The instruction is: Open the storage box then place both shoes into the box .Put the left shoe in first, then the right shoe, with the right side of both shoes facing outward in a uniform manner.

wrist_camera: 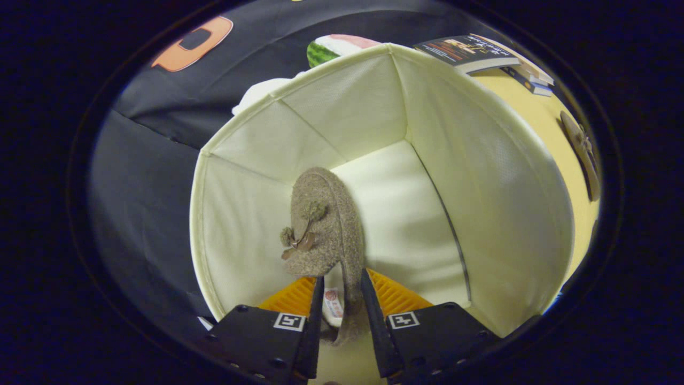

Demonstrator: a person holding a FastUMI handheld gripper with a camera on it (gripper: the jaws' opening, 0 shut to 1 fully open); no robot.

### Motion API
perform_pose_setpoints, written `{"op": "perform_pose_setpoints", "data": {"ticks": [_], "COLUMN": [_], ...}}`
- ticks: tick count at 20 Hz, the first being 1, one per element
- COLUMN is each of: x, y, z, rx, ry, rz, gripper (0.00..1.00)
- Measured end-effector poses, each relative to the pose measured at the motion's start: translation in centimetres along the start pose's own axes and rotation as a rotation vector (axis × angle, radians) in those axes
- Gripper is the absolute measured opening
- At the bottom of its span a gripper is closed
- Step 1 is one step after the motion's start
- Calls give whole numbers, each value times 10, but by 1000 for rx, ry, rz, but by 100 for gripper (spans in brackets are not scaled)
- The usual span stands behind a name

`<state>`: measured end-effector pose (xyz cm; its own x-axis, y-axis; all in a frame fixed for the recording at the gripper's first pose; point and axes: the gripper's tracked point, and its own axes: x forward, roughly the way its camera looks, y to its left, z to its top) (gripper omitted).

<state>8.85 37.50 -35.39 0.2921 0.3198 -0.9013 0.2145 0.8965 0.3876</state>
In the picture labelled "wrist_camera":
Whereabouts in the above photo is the brown fuzzy slipper shoe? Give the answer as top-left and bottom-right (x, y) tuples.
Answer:
(279, 167), (369, 347)
(559, 111), (602, 203)

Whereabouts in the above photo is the white fabric storage box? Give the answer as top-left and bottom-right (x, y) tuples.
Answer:
(190, 43), (575, 338)

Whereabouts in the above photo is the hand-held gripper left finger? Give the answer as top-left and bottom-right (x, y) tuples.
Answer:
(205, 275), (325, 384)

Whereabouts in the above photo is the blue book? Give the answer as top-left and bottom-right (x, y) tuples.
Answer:
(502, 67), (554, 97)

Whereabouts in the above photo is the white plush toy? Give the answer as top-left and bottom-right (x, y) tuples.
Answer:
(232, 78), (296, 116)

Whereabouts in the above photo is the watermelon slice plush toy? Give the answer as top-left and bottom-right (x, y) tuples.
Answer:
(306, 34), (382, 68)

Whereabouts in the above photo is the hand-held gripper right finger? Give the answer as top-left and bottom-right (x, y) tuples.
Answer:
(360, 268), (503, 381)

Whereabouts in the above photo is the beige cover book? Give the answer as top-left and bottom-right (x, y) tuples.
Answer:
(470, 34), (555, 86)

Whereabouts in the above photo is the black cover book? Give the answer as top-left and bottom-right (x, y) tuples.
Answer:
(414, 35), (522, 74)

